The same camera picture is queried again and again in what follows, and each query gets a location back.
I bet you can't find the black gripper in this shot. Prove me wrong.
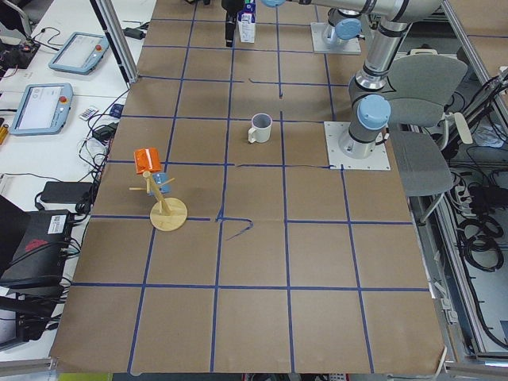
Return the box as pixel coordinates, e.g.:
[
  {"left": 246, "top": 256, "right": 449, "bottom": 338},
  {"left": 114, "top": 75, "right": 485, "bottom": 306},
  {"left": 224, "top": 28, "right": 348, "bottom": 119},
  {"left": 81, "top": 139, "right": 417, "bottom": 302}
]
[{"left": 221, "top": 0, "right": 243, "bottom": 47}]

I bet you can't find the white blue milk carton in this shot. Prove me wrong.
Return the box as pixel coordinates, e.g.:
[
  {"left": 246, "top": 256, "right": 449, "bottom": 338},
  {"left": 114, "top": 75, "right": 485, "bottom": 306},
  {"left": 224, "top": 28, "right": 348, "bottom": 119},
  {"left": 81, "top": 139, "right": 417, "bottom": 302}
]
[{"left": 237, "top": 0, "right": 256, "bottom": 44}]

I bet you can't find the small black power brick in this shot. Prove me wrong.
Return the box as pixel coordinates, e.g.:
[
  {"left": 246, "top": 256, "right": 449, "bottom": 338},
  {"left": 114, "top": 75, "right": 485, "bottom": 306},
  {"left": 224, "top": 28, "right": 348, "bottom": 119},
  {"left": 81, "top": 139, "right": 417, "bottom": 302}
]
[{"left": 123, "top": 27, "right": 146, "bottom": 40}]

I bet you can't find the grey white mug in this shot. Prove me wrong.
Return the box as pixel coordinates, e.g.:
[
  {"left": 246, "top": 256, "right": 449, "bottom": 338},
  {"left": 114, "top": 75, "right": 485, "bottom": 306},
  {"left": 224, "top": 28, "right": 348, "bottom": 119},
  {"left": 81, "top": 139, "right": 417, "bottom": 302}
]
[{"left": 248, "top": 114, "right": 272, "bottom": 144}]

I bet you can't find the teach pendant upper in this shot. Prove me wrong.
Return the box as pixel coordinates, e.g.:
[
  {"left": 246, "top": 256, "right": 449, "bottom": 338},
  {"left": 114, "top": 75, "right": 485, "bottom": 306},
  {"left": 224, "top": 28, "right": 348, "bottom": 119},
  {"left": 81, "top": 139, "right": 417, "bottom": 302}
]
[{"left": 48, "top": 32, "right": 110, "bottom": 75}]

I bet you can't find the teach pendant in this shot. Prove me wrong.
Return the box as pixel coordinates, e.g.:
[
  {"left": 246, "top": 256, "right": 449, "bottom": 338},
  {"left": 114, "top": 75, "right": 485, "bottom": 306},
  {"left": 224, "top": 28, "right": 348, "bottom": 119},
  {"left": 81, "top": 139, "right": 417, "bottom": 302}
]
[
  {"left": 9, "top": 83, "right": 74, "bottom": 136},
  {"left": 48, "top": 32, "right": 110, "bottom": 75}
]

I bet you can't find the orange mug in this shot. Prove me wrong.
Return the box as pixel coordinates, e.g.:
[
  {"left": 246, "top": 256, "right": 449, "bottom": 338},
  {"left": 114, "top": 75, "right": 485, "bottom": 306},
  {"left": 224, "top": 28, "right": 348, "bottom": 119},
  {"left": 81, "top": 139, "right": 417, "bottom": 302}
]
[{"left": 133, "top": 148, "right": 162, "bottom": 175}]

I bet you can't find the white remote control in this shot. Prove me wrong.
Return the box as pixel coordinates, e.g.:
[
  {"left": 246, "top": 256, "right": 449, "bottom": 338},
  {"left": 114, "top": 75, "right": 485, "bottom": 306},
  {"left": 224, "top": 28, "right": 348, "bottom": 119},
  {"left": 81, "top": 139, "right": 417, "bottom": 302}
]
[{"left": 79, "top": 106, "right": 99, "bottom": 121}]

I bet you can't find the blue mug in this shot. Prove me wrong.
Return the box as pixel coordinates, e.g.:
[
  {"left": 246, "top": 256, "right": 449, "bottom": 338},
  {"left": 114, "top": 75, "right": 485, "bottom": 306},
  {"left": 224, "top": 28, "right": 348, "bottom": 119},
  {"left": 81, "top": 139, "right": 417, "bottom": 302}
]
[{"left": 152, "top": 171, "right": 174, "bottom": 194}]

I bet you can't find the grey office chair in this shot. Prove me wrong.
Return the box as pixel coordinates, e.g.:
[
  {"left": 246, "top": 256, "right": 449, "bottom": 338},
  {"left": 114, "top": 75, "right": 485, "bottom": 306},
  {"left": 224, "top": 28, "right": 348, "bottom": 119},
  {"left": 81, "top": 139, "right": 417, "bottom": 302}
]
[{"left": 387, "top": 52, "right": 472, "bottom": 225}]

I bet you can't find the teach pendant lower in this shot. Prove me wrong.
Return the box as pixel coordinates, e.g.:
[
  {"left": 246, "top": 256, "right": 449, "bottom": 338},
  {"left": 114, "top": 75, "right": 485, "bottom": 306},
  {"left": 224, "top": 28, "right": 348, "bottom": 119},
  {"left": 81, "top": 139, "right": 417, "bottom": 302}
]
[{"left": 9, "top": 83, "right": 74, "bottom": 136}]

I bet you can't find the wooden mug tree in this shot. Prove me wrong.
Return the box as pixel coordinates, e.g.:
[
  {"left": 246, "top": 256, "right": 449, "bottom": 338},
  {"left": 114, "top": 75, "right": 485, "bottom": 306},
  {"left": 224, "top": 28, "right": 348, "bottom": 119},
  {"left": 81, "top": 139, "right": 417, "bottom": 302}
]
[{"left": 129, "top": 171, "right": 187, "bottom": 232}]

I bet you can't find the black power adapter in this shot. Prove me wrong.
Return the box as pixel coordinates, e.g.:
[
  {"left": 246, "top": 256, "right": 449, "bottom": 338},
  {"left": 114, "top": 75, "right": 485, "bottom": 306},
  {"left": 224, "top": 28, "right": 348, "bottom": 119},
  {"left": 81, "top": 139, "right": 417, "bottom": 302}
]
[{"left": 40, "top": 182, "right": 92, "bottom": 204}]

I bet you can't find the black computer box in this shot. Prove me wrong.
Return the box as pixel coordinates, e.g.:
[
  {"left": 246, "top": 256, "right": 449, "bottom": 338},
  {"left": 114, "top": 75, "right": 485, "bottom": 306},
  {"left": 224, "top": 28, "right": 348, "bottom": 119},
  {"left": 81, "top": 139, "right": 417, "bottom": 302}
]
[{"left": 1, "top": 197, "right": 73, "bottom": 290}]

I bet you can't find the aluminium frame post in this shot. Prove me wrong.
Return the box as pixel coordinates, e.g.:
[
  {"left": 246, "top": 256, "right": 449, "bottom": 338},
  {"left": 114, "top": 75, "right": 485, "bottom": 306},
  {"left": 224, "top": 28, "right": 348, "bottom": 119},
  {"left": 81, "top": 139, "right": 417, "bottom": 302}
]
[{"left": 90, "top": 0, "right": 138, "bottom": 85}]

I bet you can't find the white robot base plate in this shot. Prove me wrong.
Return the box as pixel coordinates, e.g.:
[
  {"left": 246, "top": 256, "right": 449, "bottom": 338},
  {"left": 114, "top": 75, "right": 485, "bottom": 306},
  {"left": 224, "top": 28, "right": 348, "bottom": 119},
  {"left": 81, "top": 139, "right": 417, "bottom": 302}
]
[{"left": 324, "top": 121, "right": 391, "bottom": 171}]

